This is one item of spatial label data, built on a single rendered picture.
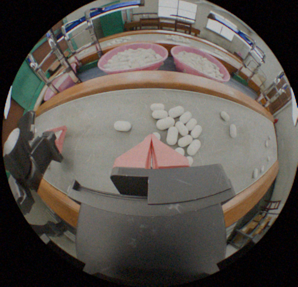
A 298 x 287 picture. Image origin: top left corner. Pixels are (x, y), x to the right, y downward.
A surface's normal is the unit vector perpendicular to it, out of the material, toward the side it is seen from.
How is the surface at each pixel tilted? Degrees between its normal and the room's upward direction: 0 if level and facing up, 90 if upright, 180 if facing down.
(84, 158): 0
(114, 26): 90
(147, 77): 0
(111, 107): 0
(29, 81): 90
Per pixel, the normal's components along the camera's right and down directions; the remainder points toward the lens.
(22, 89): 1.00, 0.00
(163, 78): 0.00, -0.24
